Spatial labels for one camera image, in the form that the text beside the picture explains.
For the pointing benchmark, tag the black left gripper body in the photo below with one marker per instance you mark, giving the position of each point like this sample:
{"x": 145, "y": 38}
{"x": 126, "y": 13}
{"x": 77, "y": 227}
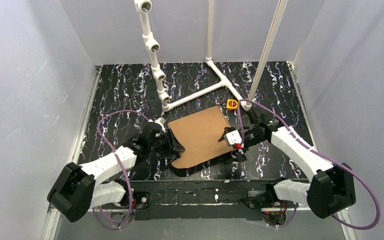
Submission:
{"x": 171, "y": 141}

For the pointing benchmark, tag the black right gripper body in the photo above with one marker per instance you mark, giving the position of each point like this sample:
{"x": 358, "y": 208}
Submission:
{"x": 242, "y": 145}

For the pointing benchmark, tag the brown cardboard box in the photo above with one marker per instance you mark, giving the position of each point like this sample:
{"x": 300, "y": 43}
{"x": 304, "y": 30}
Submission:
{"x": 199, "y": 134}

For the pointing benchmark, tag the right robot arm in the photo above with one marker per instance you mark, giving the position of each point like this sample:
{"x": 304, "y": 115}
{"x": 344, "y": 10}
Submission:
{"x": 330, "y": 189}

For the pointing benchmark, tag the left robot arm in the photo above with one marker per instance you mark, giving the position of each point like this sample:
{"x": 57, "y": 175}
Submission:
{"x": 80, "y": 188}

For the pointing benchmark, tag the yellow tape measure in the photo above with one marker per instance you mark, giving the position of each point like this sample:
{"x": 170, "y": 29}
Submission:
{"x": 231, "y": 104}

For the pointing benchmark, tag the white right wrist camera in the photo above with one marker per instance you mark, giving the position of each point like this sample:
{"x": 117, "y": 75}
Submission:
{"x": 232, "y": 138}

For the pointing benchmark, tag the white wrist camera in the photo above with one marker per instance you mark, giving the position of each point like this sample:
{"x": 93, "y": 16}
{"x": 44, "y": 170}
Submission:
{"x": 160, "y": 121}
{"x": 232, "y": 138}

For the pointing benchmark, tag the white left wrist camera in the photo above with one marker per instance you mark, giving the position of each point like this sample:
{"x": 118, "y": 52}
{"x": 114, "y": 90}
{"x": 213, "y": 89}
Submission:
{"x": 160, "y": 121}

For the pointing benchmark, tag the white PVC pipe frame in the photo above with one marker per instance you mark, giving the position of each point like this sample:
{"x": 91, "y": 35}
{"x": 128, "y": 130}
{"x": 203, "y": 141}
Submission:
{"x": 143, "y": 8}

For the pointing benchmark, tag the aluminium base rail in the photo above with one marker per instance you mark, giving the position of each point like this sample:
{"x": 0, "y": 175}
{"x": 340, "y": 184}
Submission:
{"x": 198, "y": 138}

